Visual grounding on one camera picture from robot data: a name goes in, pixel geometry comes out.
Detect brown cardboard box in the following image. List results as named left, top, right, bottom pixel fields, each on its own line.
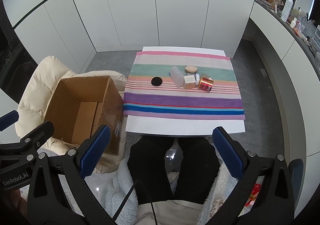
left=44, top=75, right=124, bottom=156

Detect striped colourful cloth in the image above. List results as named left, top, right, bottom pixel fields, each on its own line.
left=123, top=51, right=245, bottom=121

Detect red can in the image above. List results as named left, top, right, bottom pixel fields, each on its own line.
left=198, top=77, right=214, bottom=92

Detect white spray bottle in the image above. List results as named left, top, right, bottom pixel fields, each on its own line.
left=280, top=0, right=293, bottom=22

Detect white table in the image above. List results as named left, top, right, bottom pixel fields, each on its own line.
left=125, top=47, right=246, bottom=134

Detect black cable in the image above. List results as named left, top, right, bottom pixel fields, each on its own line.
left=114, top=179, right=158, bottom=225

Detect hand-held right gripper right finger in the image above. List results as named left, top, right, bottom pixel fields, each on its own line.
left=207, top=126, right=295, bottom=225

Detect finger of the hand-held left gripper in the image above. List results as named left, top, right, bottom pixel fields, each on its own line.
left=0, top=110, right=20, bottom=132
left=20, top=121, right=55, bottom=152

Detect clear plastic organizer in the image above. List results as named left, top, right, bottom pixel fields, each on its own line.
left=306, top=25, right=320, bottom=53

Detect black glossy panel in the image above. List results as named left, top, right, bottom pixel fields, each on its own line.
left=0, top=0, right=38, bottom=91

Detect translucent plastic box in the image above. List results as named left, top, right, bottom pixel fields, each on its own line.
left=170, top=66, right=185, bottom=88

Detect white cube carton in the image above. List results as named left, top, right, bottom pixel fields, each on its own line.
left=183, top=75, right=196, bottom=90

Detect red packaging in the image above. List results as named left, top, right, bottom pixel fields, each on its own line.
left=244, top=182, right=263, bottom=207

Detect white counter cabinet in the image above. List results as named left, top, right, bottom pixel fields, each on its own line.
left=249, top=0, right=320, bottom=215

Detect person's black pants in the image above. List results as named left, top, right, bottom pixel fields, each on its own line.
left=127, top=137, right=223, bottom=205

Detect cream padded chair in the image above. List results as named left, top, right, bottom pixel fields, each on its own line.
left=15, top=56, right=128, bottom=173

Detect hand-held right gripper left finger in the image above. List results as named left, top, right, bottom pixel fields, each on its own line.
left=27, top=125, right=115, bottom=225

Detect beige garment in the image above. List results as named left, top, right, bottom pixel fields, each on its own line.
left=137, top=199, right=209, bottom=225

